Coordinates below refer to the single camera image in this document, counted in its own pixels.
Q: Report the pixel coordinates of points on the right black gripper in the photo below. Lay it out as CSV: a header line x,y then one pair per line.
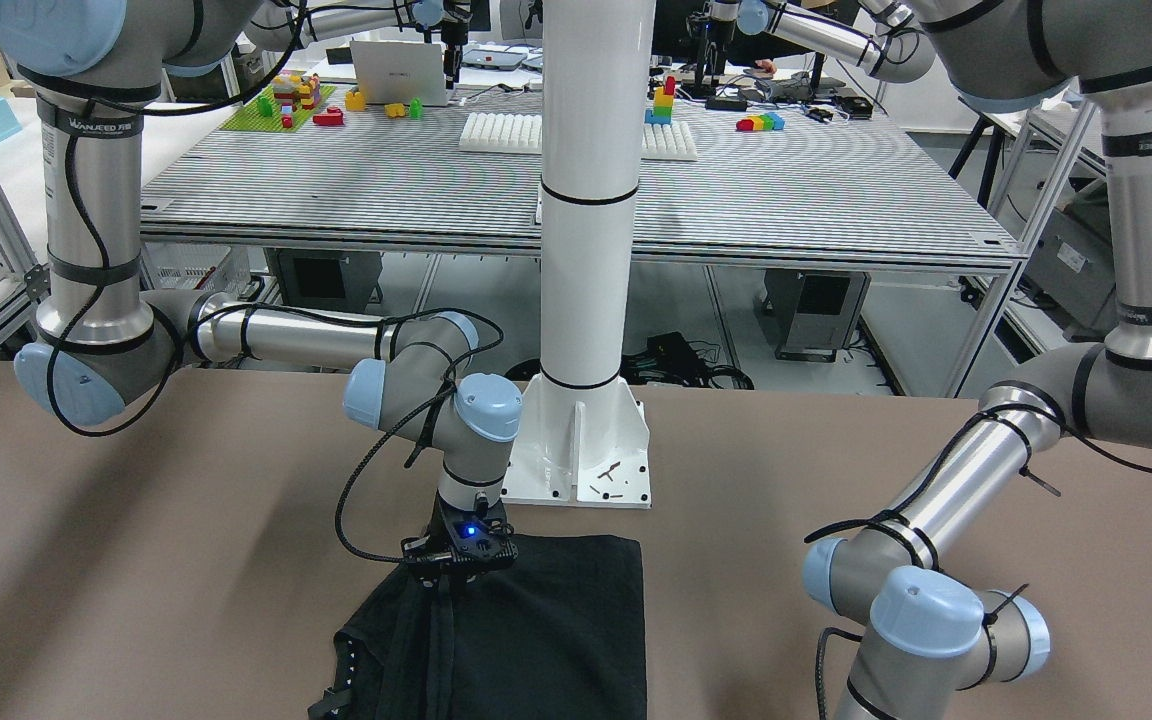
x,y
439,577

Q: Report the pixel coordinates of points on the black printed t-shirt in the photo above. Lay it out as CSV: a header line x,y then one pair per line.
x,y
559,635

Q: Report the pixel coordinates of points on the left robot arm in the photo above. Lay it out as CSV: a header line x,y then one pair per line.
x,y
927,635

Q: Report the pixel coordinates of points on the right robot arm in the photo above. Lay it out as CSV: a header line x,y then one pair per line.
x,y
105,343

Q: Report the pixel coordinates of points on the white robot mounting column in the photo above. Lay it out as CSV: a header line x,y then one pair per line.
x,y
583,437

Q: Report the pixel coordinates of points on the white plastic basket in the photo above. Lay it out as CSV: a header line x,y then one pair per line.
x,y
197,266

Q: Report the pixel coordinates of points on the white laptop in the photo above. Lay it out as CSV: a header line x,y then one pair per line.
x,y
400,71

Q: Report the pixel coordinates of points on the green lego baseplate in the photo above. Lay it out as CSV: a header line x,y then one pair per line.
x,y
266,115

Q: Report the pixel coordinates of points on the grey slatted work table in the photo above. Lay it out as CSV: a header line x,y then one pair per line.
x,y
857,196

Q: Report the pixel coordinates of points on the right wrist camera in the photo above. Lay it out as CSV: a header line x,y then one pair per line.
x,y
429,562

